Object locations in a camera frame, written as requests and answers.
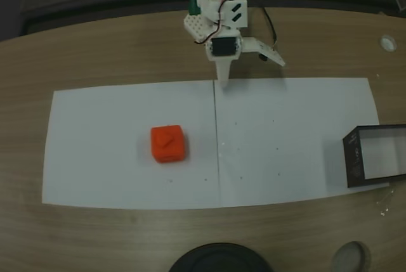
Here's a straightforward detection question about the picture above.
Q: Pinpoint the orange cube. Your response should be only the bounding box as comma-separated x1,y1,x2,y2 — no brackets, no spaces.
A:
150,124,188,164

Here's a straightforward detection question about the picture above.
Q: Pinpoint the brown box white inside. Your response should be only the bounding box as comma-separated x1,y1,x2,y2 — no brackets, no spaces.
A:
342,123,406,189

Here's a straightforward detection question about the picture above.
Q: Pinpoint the white paper sheet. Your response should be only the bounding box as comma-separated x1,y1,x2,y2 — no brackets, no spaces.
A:
213,77,390,209
42,80,222,210

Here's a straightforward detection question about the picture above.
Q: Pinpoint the small white round cap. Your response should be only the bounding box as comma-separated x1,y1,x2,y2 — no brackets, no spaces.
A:
380,34,396,51

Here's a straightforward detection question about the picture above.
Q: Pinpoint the black round object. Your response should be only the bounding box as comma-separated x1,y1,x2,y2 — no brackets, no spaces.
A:
167,242,273,272

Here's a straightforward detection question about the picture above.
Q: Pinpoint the white perforated base plate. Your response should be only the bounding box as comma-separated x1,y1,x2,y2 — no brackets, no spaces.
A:
184,13,211,44

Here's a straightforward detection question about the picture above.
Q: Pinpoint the white gripper camera mount plate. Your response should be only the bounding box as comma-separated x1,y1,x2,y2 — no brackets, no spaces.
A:
241,37,286,67

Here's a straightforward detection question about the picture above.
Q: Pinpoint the black cable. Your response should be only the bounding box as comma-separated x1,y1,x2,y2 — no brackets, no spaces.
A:
261,7,278,53

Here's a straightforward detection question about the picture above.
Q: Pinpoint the round table cable hole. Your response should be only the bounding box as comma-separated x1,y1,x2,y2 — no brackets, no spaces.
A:
332,240,371,272

